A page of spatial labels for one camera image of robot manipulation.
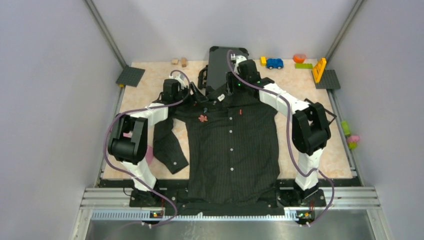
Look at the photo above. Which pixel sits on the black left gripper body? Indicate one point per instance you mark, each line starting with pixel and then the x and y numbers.
pixel 194 92

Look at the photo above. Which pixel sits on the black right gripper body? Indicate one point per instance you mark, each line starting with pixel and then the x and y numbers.
pixel 234 84

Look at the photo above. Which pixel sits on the pink gold brooch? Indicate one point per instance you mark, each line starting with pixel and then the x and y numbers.
pixel 203 118

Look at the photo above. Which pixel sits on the black pinstriped button shirt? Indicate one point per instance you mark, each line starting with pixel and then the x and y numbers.
pixel 232 158

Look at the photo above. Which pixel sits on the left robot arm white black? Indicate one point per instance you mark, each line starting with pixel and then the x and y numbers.
pixel 130 152

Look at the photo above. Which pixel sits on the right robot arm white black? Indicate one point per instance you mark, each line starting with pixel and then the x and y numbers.
pixel 307 126

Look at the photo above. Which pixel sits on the dark grey case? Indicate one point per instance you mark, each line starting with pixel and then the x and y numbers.
pixel 213 75

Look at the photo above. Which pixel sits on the yellow toy brick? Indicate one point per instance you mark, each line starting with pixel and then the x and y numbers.
pixel 263 61

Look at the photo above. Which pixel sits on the wooden block right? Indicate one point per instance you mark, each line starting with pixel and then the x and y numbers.
pixel 184 62

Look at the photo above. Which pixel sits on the blue toy car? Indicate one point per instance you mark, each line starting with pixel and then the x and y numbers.
pixel 274 63

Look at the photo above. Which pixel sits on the green flat brick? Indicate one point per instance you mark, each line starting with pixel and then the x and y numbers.
pixel 303 66

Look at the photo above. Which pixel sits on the orange bowl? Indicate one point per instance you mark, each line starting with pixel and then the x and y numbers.
pixel 299 58

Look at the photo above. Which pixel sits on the left dark grey baseplate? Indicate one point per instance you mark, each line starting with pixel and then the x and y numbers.
pixel 130 76

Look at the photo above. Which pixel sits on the dark grey baseplate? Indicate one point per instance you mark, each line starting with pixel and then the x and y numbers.
pixel 328 81
pixel 130 76

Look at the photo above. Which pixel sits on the pink stapler box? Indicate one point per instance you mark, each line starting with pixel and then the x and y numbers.
pixel 149 152

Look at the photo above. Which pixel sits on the orange toy ladder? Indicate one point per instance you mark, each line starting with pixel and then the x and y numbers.
pixel 318 70

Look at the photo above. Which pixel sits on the right dark grey baseplate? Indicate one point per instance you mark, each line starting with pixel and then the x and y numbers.
pixel 328 81

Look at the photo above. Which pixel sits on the green pink toy bricks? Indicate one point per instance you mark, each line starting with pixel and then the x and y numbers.
pixel 351 139

